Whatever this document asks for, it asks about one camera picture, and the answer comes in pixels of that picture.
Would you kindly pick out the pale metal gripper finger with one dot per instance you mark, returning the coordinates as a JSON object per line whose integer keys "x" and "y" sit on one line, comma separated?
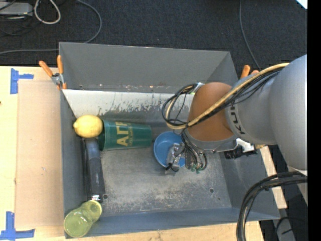
{"x": 175, "y": 164}
{"x": 172, "y": 155}

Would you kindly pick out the blue bowl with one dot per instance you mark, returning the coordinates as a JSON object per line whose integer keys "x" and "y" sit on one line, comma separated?
{"x": 161, "y": 147}

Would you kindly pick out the grey metal bin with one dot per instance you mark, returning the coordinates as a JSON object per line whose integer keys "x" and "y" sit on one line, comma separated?
{"x": 150, "y": 184}

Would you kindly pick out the green cup with yellow print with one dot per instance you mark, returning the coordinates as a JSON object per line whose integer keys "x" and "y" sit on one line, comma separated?
{"x": 125, "y": 135}

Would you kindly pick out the yellow lemon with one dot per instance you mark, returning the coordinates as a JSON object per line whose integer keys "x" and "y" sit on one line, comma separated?
{"x": 87, "y": 126}

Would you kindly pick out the yellow-green clear plastic bottle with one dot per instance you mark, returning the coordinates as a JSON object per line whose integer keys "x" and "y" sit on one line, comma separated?
{"x": 80, "y": 220}

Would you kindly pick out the brown cardboard board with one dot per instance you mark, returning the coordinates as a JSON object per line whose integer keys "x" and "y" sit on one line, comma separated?
{"x": 37, "y": 147}

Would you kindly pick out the black cylinder on white bracket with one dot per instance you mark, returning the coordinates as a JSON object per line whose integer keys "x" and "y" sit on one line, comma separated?
{"x": 235, "y": 153}

